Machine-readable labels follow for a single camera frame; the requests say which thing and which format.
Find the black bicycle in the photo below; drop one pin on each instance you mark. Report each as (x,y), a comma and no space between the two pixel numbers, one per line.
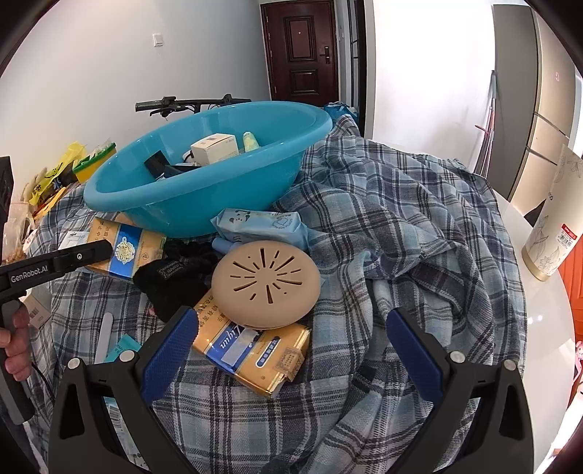
(182,104)

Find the blue plastic bag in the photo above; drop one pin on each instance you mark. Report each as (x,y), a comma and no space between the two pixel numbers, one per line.
(339,109)

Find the orange chair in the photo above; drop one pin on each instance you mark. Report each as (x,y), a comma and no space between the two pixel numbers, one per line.
(575,291)

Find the black framed sliding door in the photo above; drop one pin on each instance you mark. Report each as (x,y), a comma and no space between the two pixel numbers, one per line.
(359,54)

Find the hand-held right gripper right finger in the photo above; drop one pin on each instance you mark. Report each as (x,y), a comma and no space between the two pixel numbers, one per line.
(416,351)

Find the black small box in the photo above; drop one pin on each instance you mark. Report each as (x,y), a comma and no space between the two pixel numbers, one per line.
(157,165)

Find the yellow plastic bag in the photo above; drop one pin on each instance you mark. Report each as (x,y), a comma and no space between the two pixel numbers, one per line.
(68,157)

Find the white square box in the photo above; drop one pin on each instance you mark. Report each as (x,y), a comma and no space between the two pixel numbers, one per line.
(214,148)

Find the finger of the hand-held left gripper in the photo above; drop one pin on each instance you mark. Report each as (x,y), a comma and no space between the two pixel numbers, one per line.
(77,257)

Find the white nail file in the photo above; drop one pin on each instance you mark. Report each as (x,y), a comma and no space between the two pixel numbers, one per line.
(104,337)

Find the gold cigarette pack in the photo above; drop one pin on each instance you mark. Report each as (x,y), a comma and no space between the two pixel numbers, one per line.
(132,250)
(255,360)

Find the folding drying rack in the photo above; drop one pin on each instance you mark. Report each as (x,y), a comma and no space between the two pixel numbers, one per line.
(489,127)

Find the teal tube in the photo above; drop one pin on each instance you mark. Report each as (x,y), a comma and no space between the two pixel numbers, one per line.
(120,348)

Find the brown entrance door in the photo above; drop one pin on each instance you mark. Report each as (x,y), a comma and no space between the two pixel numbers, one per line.
(300,45)

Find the blue plastic basin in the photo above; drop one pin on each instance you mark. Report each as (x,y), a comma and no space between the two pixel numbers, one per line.
(182,200)

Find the white slim carton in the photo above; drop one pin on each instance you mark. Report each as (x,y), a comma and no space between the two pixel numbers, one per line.
(116,424)

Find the white spray bottle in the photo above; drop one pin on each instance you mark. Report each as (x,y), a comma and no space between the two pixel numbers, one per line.
(553,218)

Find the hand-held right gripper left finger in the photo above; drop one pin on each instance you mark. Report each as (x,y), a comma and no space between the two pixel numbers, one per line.
(171,351)

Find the beige refrigerator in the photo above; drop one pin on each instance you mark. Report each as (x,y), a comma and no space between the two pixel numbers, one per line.
(546,114)

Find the light blue tissue packet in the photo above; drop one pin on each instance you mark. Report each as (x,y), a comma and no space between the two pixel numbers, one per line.
(264,225)

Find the beige round perforated case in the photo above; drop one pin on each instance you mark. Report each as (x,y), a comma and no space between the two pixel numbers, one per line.
(268,291)

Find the yellow bin green rim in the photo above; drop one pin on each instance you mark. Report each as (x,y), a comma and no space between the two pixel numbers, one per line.
(91,168)

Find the clear zip bag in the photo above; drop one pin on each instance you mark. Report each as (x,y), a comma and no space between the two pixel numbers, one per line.
(18,228)

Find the black knit glove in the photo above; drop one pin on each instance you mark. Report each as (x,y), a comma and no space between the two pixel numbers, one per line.
(177,282)

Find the pale green tube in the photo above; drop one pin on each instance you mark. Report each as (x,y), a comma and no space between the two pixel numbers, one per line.
(250,142)

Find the person's left hand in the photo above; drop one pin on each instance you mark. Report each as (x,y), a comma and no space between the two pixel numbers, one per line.
(13,339)

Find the blue plaid cloth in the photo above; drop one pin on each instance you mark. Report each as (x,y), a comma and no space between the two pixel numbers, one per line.
(387,218)

